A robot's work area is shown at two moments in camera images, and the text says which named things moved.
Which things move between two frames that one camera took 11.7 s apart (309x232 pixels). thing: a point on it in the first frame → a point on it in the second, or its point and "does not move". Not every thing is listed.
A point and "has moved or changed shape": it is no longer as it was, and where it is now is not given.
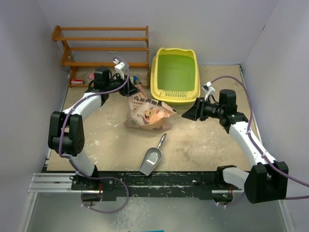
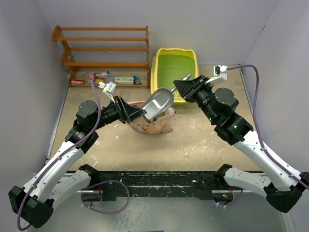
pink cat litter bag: [144, 113] has moved or changed shape
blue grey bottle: [136, 80] does not move
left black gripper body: [124, 91] → [114, 112]
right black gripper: [197, 110] → [185, 87]
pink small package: [91, 76] does not move
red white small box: [77, 81] does not move
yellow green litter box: [175, 79] does not move
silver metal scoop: [151, 158] → [160, 100]
